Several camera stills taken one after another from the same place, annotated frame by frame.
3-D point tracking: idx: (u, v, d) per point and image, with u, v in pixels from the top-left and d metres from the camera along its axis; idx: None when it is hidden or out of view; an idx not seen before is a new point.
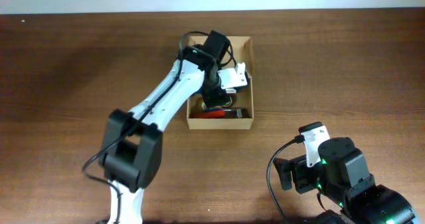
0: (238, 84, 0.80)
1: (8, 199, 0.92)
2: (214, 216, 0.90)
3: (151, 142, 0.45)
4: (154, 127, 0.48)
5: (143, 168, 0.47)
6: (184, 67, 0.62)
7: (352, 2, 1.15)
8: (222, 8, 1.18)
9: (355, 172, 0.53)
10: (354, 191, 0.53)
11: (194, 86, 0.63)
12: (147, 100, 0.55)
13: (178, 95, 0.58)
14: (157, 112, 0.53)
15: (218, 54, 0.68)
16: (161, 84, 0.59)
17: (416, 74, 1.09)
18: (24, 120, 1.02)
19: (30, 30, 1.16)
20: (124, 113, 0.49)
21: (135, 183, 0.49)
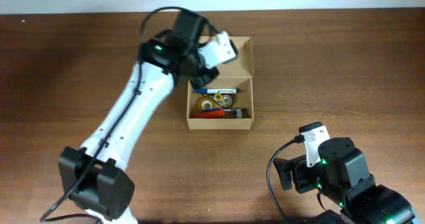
0: (226, 57, 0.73)
1: (8, 199, 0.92)
2: (214, 216, 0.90)
3: (109, 181, 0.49)
4: (109, 165, 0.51)
5: (110, 205, 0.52)
6: (145, 76, 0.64)
7: (352, 2, 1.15)
8: (222, 8, 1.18)
9: (355, 173, 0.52)
10: (353, 191, 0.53)
11: (161, 92, 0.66)
12: (102, 129, 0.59)
13: (139, 112, 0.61)
14: (113, 141, 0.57)
15: (187, 42, 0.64)
16: (121, 103, 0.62)
17: (416, 74, 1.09)
18: (24, 120, 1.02)
19: (29, 30, 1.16)
20: (76, 154, 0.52)
21: (108, 216, 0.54)
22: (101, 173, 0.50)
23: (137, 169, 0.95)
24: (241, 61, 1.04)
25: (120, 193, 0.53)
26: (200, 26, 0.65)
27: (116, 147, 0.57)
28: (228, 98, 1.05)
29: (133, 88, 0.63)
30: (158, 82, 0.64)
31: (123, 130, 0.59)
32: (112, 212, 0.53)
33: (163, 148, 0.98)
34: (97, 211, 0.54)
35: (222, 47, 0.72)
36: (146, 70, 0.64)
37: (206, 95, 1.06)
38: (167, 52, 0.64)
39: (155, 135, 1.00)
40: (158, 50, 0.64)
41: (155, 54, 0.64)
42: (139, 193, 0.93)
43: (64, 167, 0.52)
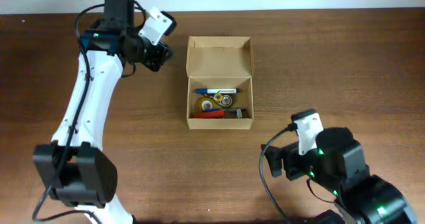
0: (165, 27, 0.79)
1: (8, 199, 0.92)
2: (214, 216, 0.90)
3: (90, 161, 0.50)
4: (86, 146, 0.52)
5: (97, 187, 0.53)
6: (93, 62, 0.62)
7: (353, 2, 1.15)
8: (222, 8, 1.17)
9: (352, 164, 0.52)
10: (348, 181, 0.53)
11: (114, 73, 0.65)
12: (66, 119, 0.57)
13: (97, 96, 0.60)
14: (82, 127, 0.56)
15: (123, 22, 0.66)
16: (75, 93, 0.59)
17: (416, 74, 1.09)
18: (23, 121, 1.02)
19: (29, 30, 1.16)
20: (48, 147, 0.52)
21: (98, 201, 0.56)
22: (80, 155, 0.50)
23: (137, 169, 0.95)
24: (241, 62, 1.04)
25: (103, 173, 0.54)
26: (130, 4, 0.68)
27: (85, 132, 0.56)
28: (228, 98, 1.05)
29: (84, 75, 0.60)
30: (107, 62, 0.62)
31: (84, 118, 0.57)
32: (101, 194, 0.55)
33: (163, 148, 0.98)
34: (87, 199, 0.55)
35: (159, 20, 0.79)
36: (92, 57, 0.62)
37: (206, 95, 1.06)
38: (105, 35, 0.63)
39: (155, 135, 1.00)
40: (97, 36, 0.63)
41: (95, 40, 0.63)
42: (139, 193, 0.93)
43: (39, 163, 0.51)
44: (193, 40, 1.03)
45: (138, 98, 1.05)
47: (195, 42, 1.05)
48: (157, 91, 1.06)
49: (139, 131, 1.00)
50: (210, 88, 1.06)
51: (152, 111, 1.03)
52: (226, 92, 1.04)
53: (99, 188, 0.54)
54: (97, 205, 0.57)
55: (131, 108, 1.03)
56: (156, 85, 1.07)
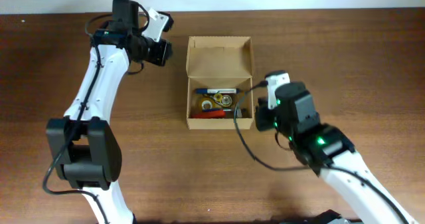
0: (163, 23, 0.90)
1: (8, 199, 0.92)
2: (214, 216, 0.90)
3: (99, 134, 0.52)
4: (96, 119, 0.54)
5: (104, 161, 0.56)
6: (104, 52, 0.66)
7: (353, 2, 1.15)
8: (222, 8, 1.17)
9: (303, 110, 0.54)
10: (301, 126, 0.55)
11: (121, 65, 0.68)
12: (78, 99, 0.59)
13: (107, 80, 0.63)
14: (92, 106, 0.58)
15: (127, 22, 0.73)
16: (86, 78, 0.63)
17: (416, 74, 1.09)
18: (24, 120, 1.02)
19: (29, 29, 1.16)
20: (60, 119, 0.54)
21: (103, 177, 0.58)
22: (90, 128, 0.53)
23: (137, 169, 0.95)
24: (241, 62, 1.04)
25: (110, 149, 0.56)
26: (135, 7, 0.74)
27: (95, 109, 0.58)
28: (228, 98, 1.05)
29: (95, 64, 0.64)
30: (116, 54, 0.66)
31: (93, 98, 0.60)
32: (107, 171, 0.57)
33: (163, 148, 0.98)
34: (93, 177, 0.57)
35: (157, 20, 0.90)
36: (103, 50, 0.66)
37: (206, 95, 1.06)
38: (114, 34, 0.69)
39: (155, 135, 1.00)
40: (107, 34, 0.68)
41: (105, 38, 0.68)
42: (139, 192, 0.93)
43: (51, 136, 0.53)
44: (193, 40, 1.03)
45: (138, 98, 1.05)
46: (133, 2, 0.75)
47: (195, 43, 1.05)
48: (157, 91, 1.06)
49: (139, 131, 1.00)
50: (210, 88, 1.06)
51: (152, 111, 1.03)
52: (226, 92, 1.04)
53: (106, 163, 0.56)
54: (103, 184, 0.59)
55: (131, 108, 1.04)
56: (156, 85, 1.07)
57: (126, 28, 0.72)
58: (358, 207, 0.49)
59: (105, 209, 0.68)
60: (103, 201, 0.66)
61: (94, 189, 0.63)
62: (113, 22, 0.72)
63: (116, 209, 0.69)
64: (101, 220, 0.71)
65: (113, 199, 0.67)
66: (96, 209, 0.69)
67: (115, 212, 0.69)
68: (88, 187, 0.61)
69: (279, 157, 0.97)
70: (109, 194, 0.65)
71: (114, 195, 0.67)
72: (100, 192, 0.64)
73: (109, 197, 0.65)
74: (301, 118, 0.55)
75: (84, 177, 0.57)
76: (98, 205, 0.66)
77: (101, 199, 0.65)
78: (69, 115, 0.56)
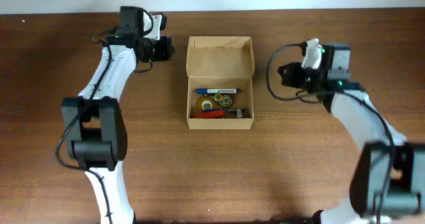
0: (159, 21, 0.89)
1: (8, 199, 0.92)
2: (214, 216, 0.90)
3: (111, 109, 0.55)
4: (106, 98, 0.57)
5: (112, 139, 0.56)
6: (115, 50, 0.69)
7: (353, 1, 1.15)
8: (221, 8, 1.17)
9: (338, 60, 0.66)
10: (332, 74, 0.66)
11: (130, 62, 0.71)
12: (91, 84, 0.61)
13: (117, 71, 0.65)
14: (105, 88, 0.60)
15: (135, 27, 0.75)
16: (98, 70, 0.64)
17: (416, 74, 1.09)
18: (23, 120, 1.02)
19: (29, 29, 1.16)
20: (74, 98, 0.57)
21: (111, 158, 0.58)
22: (100, 104, 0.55)
23: (137, 169, 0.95)
24: (242, 62, 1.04)
25: (119, 128, 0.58)
26: (141, 14, 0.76)
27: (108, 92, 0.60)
28: (228, 98, 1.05)
29: (107, 58, 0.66)
30: (126, 52, 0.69)
31: (105, 83, 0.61)
32: (115, 149, 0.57)
33: (163, 148, 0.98)
34: (101, 156, 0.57)
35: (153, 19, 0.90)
36: (115, 48, 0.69)
37: (206, 95, 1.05)
38: (123, 38, 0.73)
39: (155, 135, 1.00)
40: (117, 38, 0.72)
41: (117, 41, 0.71)
42: (139, 192, 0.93)
43: (65, 112, 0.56)
44: (193, 40, 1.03)
45: (139, 98, 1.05)
46: (139, 8, 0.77)
47: (195, 42, 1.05)
48: (157, 91, 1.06)
49: (139, 131, 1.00)
50: (210, 88, 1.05)
51: (152, 111, 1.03)
52: (226, 92, 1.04)
53: (113, 141, 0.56)
54: (109, 165, 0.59)
55: (131, 108, 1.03)
56: (156, 85, 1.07)
57: (133, 33, 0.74)
58: (351, 121, 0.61)
59: (108, 195, 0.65)
60: (107, 185, 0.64)
61: (99, 169, 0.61)
62: (121, 28, 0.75)
63: (119, 196, 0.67)
64: (103, 211, 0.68)
65: (117, 183, 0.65)
66: (100, 198, 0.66)
67: (118, 199, 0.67)
68: (95, 168, 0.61)
69: (279, 157, 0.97)
70: (115, 176, 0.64)
71: (118, 179, 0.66)
72: (105, 173, 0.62)
73: (115, 178, 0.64)
74: (334, 67, 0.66)
75: (92, 155, 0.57)
76: (102, 189, 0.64)
77: (106, 181, 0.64)
78: (83, 96, 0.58)
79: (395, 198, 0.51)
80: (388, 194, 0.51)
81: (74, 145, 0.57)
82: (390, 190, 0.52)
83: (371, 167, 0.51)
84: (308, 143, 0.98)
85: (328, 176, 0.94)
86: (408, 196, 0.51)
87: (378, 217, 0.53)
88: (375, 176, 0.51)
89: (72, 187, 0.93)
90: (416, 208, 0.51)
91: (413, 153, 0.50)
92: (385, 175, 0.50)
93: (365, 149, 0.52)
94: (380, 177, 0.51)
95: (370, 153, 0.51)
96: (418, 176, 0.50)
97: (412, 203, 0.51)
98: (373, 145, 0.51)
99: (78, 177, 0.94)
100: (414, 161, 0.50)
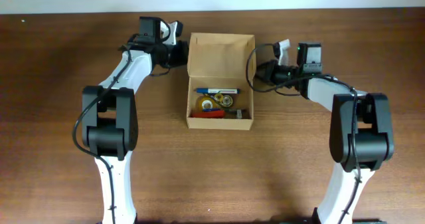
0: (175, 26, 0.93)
1: (10, 199, 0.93)
2: (214, 216, 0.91)
3: (127, 98, 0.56)
4: (123, 88, 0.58)
5: (126, 128, 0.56)
6: (135, 54, 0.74)
7: (353, 1, 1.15)
8: (222, 8, 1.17)
9: (311, 56, 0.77)
10: (307, 67, 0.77)
11: (147, 66, 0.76)
12: (111, 76, 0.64)
13: (135, 71, 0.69)
14: (121, 81, 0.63)
15: (153, 36, 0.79)
16: (119, 67, 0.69)
17: (416, 74, 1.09)
18: (23, 120, 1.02)
19: (29, 28, 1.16)
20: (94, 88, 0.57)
21: (123, 147, 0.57)
22: (118, 93, 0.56)
23: (137, 169, 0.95)
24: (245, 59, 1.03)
25: (133, 118, 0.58)
26: (159, 23, 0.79)
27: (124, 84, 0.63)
28: (228, 98, 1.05)
29: (126, 58, 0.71)
30: (144, 56, 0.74)
31: (123, 78, 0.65)
32: (127, 137, 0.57)
33: (163, 149, 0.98)
34: (112, 144, 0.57)
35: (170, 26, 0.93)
36: (134, 52, 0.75)
37: (207, 95, 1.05)
38: (141, 46, 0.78)
39: (155, 135, 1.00)
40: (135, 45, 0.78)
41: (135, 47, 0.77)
42: (139, 192, 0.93)
43: (84, 98, 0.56)
44: (196, 37, 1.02)
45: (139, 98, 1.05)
46: (159, 18, 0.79)
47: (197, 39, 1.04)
48: (158, 91, 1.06)
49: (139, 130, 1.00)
50: (210, 88, 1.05)
51: (152, 111, 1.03)
52: (226, 92, 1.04)
53: (127, 130, 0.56)
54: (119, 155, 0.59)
55: None
56: (156, 85, 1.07)
57: (151, 42, 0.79)
58: (324, 92, 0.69)
59: (114, 187, 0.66)
60: (115, 175, 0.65)
61: (109, 158, 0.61)
62: (139, 36, 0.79)
63: (124, 190, 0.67)
64: (106, 203, 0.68)
65: (124, 175, 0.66)
66: (105, 189, 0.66)
67: (123, 193, 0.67)
68: (105, 156, 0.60)
69: (279, 157, 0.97)
70: (123, 167, 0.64)
71: (126, 171, 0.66)
72: (115, 163, 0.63)
73: (123, 170, 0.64)
74: (307, 61, 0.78)
75: (105, 143, 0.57)
76: (109, 179, 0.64)
77: (114, 172, 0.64)
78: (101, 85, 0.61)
79: (368, 143, 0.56)
80: (360, 140, 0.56)
81: (87, 132, 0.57)
82: (362, 137, 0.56)
83: (341, 114, 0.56)
84: (308, 142, 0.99)
85: (328, 176, 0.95)
86: (378, 141, 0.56)
87: (356, 163, 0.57)
88: (346, 123, 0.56)
89: (73, 187, 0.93)
90: (387, 151, 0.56)
91: (375, 100, 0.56)
92: (354, 121, 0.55)
93: (333, 102, 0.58)
94: (350, 123, 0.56)
95: (337, 103, 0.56)
96: (382, 120, 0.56)
97: (382, 147, 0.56)
98: (339, 96, 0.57)
99: (78, 177, 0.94)
100: (377, 106, 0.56)
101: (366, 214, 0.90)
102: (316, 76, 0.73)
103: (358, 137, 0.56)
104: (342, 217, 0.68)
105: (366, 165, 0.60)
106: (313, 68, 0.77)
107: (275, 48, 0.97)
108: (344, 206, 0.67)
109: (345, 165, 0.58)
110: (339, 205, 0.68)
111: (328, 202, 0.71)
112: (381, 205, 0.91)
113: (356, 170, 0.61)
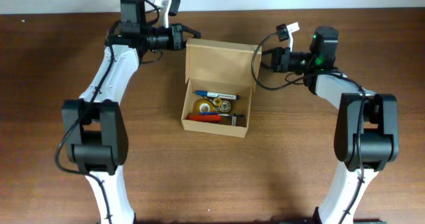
0: (168, 6, 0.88)
1: (8, 199, 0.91)
2: (214, 216, 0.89)
3: (112, 113, 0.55)
4: (107, 102, 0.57)
5: (113, 145, 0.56)
6: (117, 51, 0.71)
7: (351, 0, 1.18)
8: (222, 8, 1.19)
9: (327, 48, 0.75)
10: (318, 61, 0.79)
11: (132, 61, 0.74)
12: (93, 84, 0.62)
13: (119, 72, 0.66)
14: (105, 91, 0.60)
15: (137, 20, 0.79)
16: (101, 69, 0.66)
17: (416, 74, 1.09)
18: (25, 119, 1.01)
19: (33, 28, 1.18)
20: (76, 102, 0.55)
21: (111, 162, 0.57)
22: (102, 108, 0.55)
23: (137, 169, 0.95)
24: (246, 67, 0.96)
25: (120, 132, 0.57)
26: (141, 4, 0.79)
27: (109, 94, 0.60)
28: (226, 104, 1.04)
29: (109, 59, 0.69)
30: (127, 52, 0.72)
31: (107, 84, 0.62)
32: (115, 153, 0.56)
33: (163, 148, 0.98)
34: (101, 161, 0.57)
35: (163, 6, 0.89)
36: (117, 48, 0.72)
37: (206, 98, 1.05)
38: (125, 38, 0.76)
39: (155, 135, 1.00)
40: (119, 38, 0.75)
41: (119, 41, 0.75)
42: (139, 192, 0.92)
43: (64, 113, 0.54)
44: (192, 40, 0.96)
45: (139, 98, 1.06)
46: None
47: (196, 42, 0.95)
48: (159, 93, 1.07)
49: (140, 129, 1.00)
50: (210, 92, 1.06)
51: (152, 111, 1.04)
52: (225, 97, 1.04)
53: (115, 147, 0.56)
54: (110, 170, 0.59)
55: (132, 108, 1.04)
56: (158, 85, 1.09)
57: (135, 32, 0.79)
58: (331, 90, 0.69)
59: (108, 198, 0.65)
60: (107, 189, 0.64)
61: (99, 173, 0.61)
62: (122, 24, 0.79)
63: (119, 200, 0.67)
64: (103, 213, 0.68)
65: (117, 187, 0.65)
66: (100, 199, 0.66)
67: (117, 203, 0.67)
68: (95, 171, 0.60)
69: (279, 157, 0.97)
70: (115, 181, 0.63)
71: (119, 183, 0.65)
72: (106, 177, 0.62)
73: (115, 183, 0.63)
74: (321, 54, 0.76)
75: (92, 159, 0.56)
76: (102, 193, 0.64)
77: (106, 186, 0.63)
78: (84, 98, 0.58)
79: (371, 144, 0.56)
80: (364, 140, 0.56)
81: (73, 149, 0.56)
82: (367, 137, 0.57)
83: (347, 113, 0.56)
84: (308, 142, 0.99)
85: (329, 176, 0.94)
86: (384, 142, 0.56)
87: (359, 163, 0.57)
88: (351, 123, 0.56)
89: (73, 186, 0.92)
90: (392, 153, 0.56)
91: (384, 102, 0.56)
92: (359, 121, 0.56)
93: (341, 100, 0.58)
94: (356, 123, 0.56)
95: (346, 101, 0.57)
96: (389, 121, 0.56)
97: (387, 147, 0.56)
98: (348, 96, 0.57)
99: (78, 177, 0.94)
100: (386, 107, 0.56)
101: (366, 214, 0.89)
102: (325, 72, 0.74)
103: (364, 137, 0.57)
104: (343, 217, 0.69)
105: (369, 166, 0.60)
106: (327, 63, 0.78)
107: (283, 32, 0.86)
108: (346, 205, 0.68)
109: (349, 165, 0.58)
110: (340, 205, 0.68)
111: (329, 203, 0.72)
112: (381, 205, 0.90)
113: (359, 170, 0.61)
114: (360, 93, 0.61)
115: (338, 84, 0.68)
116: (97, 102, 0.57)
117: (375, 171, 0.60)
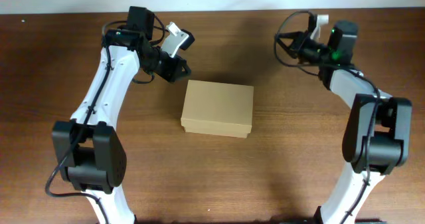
0: (182, 41, 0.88)
1: (8, 199, 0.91)
2: (214, 216, 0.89)
3: (105, 139, 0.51)
4: (103, 124, 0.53)
5: (107, 168, 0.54)
6: (115, 54, 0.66)
7: (352, 0, 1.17)
8: (222, 8, 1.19)
9: (344, 44, 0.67)
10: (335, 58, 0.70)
11: (132, 66, 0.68)
12: (85, 102, 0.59)
13: (115, 83, 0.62)
14: (98, 110, 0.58)
15: (144, 28, 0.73)
16: (96, 79, 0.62)
17: (416, 74, 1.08)
18: (25, 119, 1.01)
19: (33, 29, 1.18)
20: (68, 123, 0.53)
21: (107, 183, 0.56)
22: (96, 133, 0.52)
23: (137, 169, 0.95)
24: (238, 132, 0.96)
25: (115, 155, 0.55)
26: (151, 16, 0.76)
27: (102, 113, 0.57)
28: None
29: (105, 66, 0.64)
30: (126, 56, 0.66)
31: (101, 102, 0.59)
32: (111, 176, 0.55)
33: (163, 148, 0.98)
34: (96, 182, 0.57)
35: (176, 36, 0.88)
36: (113, 50, 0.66)
37: None
38: (126, 34, 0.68)
39: (155, 135, 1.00)
40: (119, 34, 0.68)
41: (117, 38, 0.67)
42: (139, 192, 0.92)
43: (54, 136, 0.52)
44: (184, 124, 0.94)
45: (138, 98, 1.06)
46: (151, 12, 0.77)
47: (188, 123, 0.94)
48: (158, 92, 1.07)
49: (139, 130, 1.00)
50: None
51: (153, 111, 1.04)
52: None
53: (110, 170, 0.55)
54: (106, 190, 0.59)
55: (131, 108, 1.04)
56: (157, 84, 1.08)
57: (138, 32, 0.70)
58: (348, 88, 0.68)
59: (107, 212, 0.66)
60: (105, 205, 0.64)
61: (96, 192, 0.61)
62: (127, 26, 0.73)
63: (117, 212, 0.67)
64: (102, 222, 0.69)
65: (115, 203, 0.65)
66: (99, 213, 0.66)
67: (116, 215, 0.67)
68: (91, 190, 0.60)
69: (279, 157, 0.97)
70: (111, 198, 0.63)
71: (116, 198, 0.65)
72: (102, 195, 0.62)
73: (112, 200, 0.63)
74: (339, 50, 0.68)
75: (88, 180, 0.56)
76: (99, 208, 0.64)
77: (103, 203, 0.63)
78: (76, 118, 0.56)
79: (378, 147, 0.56)
80: (372, 141, 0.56)
81: (68, 170, 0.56)
82: (376, 139, 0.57)
83: (360, 115, 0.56)
84: (308, 142, 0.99)
85: (328, 176, 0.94)
86: (392, 147, 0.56)
87: (366, 165, 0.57)
88: (362, 126, 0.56)
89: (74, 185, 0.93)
90: (400, 157, 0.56)
91: (398, 105, 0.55)
92: (371, 123, 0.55)
93: (355, 102, 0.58)
94: (366, 125, 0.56)
95: (358, 103, 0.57)
96: (402, 126, 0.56)
97: (395, 151, 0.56)
98: (362, 97, 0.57)
99: None
100: (400, 110, 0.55)
101: (366, 214, 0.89)
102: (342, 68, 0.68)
103: (372, 139, 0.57)
104: (345, 218, 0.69)
105: (376, 169, 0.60)
106: (342, 60, 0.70)
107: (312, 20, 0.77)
108: (348, 207, 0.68)
109: (355, 166, 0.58)
110: (343, 206, 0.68)
111: (331, 204, 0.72)
112: (381, 205, 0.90)
113: (364, 173, 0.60)
114: (375, 94, 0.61)
115: (352, 83, 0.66)
116: (90, 125, 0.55)
117: (381, 175, 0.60)
